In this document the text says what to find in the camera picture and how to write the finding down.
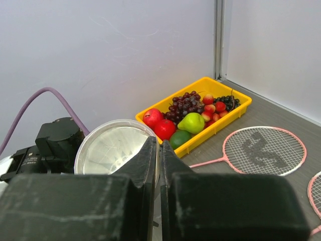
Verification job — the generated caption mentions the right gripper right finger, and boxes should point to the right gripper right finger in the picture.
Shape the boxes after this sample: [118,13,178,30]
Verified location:
[159,141,310,240]

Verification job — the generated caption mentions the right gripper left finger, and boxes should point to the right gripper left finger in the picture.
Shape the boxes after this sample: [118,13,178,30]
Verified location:
[1,137,158,240]

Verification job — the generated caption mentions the clear tube lid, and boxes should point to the clear tube lid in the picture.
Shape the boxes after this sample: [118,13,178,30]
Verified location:
[81,119,156,175]

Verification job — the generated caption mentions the black shuttlecock tube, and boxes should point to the black shuttlecock tube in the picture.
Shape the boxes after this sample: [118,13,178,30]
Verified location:
[74,137,87,175]

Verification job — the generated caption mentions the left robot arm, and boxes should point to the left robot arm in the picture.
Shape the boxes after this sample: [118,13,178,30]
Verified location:
[1,117,85,192]

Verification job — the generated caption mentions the left pink badminton racket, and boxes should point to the left pink badminton racket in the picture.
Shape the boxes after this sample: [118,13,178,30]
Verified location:
[190,126,307,176]

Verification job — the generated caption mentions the pink badminton racket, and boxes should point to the pink badminton racket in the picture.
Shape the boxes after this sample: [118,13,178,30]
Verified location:
[190,126,307,176]
[307,171,321,236]

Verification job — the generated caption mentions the right pink badminton racket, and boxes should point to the right pink badminton racket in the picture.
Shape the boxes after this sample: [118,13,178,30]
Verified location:
[307,171,321,236]

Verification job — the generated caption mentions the green lime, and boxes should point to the green lime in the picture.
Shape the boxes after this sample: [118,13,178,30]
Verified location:
[169,130,191,150]

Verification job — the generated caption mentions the right red apple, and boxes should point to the right red apple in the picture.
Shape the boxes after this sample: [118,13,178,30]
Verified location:
[154,119,176,141]

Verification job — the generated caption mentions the red apple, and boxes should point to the red apple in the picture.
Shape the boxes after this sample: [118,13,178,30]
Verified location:
[142,108,164,130]
[154,119,176,141]

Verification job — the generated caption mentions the green pear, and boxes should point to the green pear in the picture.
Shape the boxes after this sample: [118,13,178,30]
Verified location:
[178,112,205,135]

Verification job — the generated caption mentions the yellow plastic bin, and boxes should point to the yellow plastic bin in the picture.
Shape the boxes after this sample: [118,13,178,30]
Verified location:
[135,77,252,158]

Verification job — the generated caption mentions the left red apple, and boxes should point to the left red apple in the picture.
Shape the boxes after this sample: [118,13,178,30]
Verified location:
[142,108,164,130]

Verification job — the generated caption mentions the purple grape bunch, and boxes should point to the purple grape bunch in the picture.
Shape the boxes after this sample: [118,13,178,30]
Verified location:
[162,91,205,126]

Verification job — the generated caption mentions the black grape bunch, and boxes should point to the black grape bunch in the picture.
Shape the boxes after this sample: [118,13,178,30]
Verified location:
[213,95,241,113]

